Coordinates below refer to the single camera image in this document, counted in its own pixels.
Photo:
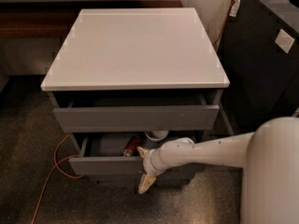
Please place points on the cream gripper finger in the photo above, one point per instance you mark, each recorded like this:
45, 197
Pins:
143, 152
145, 183

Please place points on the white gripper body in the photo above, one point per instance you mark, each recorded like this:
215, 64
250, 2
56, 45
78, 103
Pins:
149, 162

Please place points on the red coke can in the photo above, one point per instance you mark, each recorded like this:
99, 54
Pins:
132, 145

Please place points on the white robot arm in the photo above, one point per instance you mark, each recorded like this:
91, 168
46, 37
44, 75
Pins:
269, 158

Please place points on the white bowl in drawer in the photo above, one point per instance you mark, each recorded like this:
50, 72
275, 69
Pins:
157, 136

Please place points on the grey top drawer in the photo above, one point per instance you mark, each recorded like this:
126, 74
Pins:
136, 118

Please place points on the grey cabinet with white top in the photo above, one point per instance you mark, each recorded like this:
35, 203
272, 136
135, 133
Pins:
143, 56

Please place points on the black bin cabinet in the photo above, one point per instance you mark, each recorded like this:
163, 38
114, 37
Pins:
264, 80

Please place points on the white label tag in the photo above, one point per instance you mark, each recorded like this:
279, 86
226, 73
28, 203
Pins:
234, 8

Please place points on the white square sticker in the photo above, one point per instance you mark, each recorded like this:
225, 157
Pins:
284, 41

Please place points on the dark wooden bench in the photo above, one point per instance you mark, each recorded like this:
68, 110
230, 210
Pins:
54, 19

